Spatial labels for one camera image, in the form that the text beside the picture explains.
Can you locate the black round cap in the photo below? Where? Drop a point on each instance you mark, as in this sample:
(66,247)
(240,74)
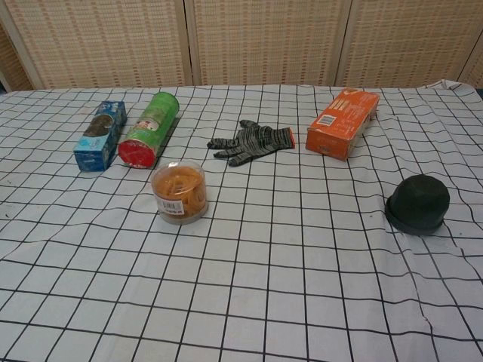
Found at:
(419,203)

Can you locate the green chip canister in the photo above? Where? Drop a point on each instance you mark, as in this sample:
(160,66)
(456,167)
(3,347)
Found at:
(151,124)

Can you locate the grey striped work glove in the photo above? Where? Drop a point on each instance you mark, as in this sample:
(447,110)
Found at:
(256,141)

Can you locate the clear jar of rubber bands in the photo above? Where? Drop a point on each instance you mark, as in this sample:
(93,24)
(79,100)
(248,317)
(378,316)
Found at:
(180,196)

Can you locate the white black-checked tablecloth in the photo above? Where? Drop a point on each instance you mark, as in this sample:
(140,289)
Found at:
(264,283)

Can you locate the orange cardboard box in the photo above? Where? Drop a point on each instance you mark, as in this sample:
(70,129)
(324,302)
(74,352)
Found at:
(341,124)

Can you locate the woven folding screen panel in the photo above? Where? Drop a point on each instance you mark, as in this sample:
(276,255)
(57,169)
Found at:
(411,41)
(474,69)
(13,64)
(105,41)
(268,41)

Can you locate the blue cookie box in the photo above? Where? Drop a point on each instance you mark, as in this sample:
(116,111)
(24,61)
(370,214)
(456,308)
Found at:
(101,135)

